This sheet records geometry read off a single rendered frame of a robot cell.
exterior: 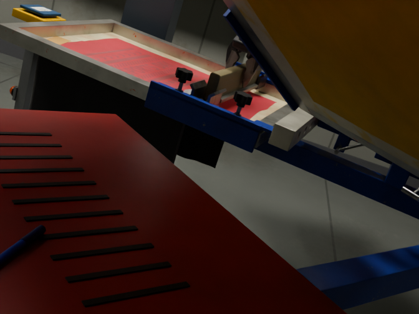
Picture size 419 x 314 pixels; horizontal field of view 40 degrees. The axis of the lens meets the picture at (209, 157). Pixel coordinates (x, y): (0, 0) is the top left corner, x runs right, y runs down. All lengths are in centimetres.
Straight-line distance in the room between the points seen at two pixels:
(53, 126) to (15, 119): 5
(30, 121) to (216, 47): 382
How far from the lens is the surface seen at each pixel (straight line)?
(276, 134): 130
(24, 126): 74
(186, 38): 455
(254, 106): 173
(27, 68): 217
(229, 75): 155
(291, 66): 100
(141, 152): 74
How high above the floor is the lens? 138
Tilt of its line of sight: 21 degrees down
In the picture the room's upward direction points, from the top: 18 degrees clockwise
